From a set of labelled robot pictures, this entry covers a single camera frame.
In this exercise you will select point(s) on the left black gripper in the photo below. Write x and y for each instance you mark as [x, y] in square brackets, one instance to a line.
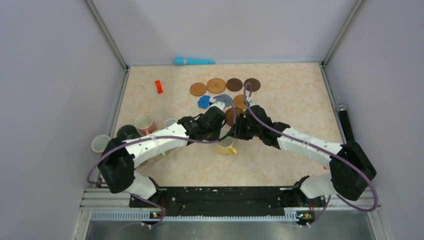
[216, 137]

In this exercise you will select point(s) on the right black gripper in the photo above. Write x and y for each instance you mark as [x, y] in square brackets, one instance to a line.
[236, 131]

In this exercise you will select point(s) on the brown grooved coaster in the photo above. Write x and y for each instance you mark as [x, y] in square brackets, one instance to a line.
[230, 115]

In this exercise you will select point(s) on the blue flower coaster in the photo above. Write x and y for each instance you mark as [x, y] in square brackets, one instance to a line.
[204, 102]

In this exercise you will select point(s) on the light wooden coaster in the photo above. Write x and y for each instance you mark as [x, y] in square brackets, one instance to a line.
[239, 101]
[198, 89]

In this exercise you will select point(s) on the yellow mug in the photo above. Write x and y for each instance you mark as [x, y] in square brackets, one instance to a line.
[226, 146]

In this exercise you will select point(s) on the grey silicone coaster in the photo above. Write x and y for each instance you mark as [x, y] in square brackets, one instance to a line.
[226, 99]

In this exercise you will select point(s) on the pink printed mug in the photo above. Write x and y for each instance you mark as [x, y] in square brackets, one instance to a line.
[170, 122]

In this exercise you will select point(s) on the woven rattan coaster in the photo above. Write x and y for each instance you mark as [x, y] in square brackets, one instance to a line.
[216, 85]

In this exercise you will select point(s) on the dark wooden coaster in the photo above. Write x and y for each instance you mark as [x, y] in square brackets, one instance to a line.
[252, 84]
[234, 84]

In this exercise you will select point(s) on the plain pink mug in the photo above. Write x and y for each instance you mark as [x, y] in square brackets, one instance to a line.
[145, 124]

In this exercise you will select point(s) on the dark green mug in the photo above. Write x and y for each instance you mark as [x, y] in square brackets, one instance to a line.
[128, 132]

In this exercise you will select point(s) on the black microphone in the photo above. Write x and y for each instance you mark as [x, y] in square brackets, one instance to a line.
[345, 123]

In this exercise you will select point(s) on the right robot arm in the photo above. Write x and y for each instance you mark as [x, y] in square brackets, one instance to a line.
[350, 170]

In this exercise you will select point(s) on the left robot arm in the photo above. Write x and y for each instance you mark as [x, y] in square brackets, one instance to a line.
[120, 159]

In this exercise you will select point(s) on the red block near cups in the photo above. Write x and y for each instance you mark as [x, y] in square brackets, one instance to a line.
[159, 87]

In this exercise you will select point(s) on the turquoise microphone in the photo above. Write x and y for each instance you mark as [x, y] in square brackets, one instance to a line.
[184, 61]

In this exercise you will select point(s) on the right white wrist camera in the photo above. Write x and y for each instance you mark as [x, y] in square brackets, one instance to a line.
[249, 103]

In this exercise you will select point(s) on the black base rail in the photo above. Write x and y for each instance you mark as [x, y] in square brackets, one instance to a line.
[233, 203]

